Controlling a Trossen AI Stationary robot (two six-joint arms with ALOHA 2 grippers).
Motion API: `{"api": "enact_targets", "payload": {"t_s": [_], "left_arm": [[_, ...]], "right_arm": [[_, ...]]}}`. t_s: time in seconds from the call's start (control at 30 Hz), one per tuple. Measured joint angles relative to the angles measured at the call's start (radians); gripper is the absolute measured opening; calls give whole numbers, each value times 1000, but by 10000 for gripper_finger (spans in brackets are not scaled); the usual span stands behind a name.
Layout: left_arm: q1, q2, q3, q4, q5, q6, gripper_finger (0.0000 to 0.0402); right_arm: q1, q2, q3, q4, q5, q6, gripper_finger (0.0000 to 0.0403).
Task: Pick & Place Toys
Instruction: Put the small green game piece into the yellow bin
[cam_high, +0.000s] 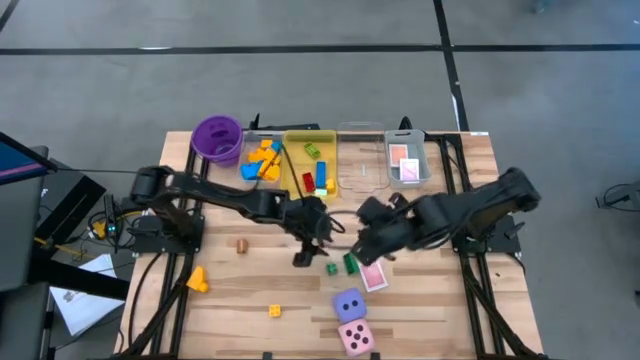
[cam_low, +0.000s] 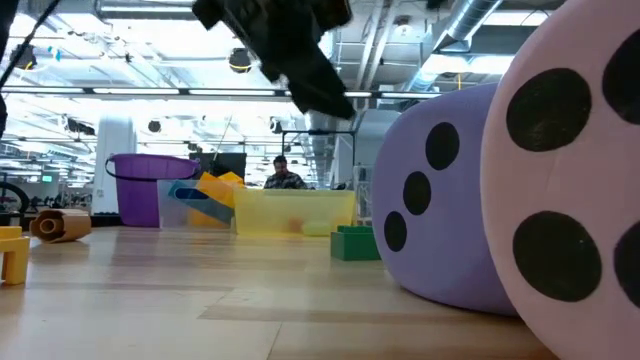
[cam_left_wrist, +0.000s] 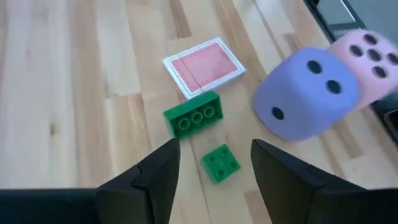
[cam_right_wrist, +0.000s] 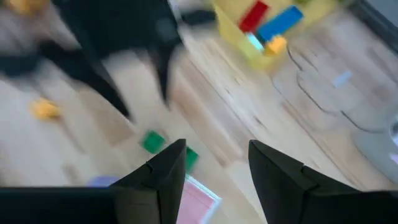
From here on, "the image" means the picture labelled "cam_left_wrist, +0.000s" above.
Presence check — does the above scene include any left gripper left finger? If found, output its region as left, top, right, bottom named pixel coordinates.
left=0, top=138, right=182, bottom=224

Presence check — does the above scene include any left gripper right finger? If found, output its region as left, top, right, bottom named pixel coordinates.
left=250, top=138, right=398, bottom=224

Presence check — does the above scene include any small dark green brick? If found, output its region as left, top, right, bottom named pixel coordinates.
left=200, top=143, right=242, bottom=185

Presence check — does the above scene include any long dark green brick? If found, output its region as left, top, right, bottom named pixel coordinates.
left=162, top=90, right=224, bottom=140

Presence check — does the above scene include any purple foam die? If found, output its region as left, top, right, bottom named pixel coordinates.
left=252, top=46, right=361, bottom=142

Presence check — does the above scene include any red playing card deck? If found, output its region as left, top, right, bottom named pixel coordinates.
left=161, top=36, right=247, bottom=101

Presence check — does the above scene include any pink foam die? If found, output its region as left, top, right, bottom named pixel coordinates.
left=328, top=29, right=398, bottom=110

